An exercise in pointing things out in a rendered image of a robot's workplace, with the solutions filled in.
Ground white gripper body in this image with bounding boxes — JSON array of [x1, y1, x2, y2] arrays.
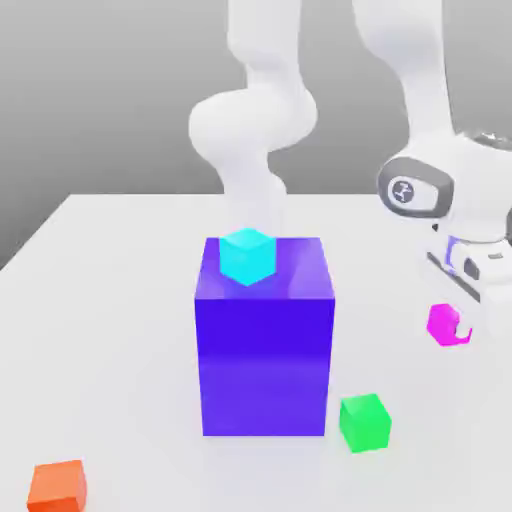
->
[[425, 250, 512, 334]]

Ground small magenta cube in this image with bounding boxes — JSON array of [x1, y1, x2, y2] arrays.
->
[[426, 302, 474, 348]]

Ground small green cube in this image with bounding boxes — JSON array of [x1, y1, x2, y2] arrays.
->
[[338, 393, 393, 455]]

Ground small cyan cube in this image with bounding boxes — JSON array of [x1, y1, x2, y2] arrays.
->
[[218, 227, 278, 288]]

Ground small orange cube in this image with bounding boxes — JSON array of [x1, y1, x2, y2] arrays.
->
[[26, 459, 88, 512]]

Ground large blue box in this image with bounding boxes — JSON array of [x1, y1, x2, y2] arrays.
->
[[194, 236, 336, 438]]

